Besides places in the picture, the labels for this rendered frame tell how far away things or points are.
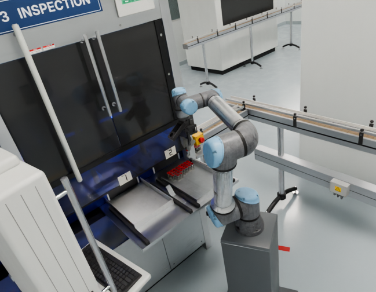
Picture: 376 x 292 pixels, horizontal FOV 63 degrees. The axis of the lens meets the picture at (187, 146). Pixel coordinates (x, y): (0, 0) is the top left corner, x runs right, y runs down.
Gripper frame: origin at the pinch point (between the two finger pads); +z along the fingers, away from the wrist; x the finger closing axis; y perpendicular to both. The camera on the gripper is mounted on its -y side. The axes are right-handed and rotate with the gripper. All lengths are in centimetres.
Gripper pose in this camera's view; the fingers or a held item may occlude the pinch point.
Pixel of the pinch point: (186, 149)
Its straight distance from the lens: 173.7
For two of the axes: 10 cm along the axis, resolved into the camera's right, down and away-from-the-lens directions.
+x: -6.4, -2.9, 7.1
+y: 7.5, -4.3, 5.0
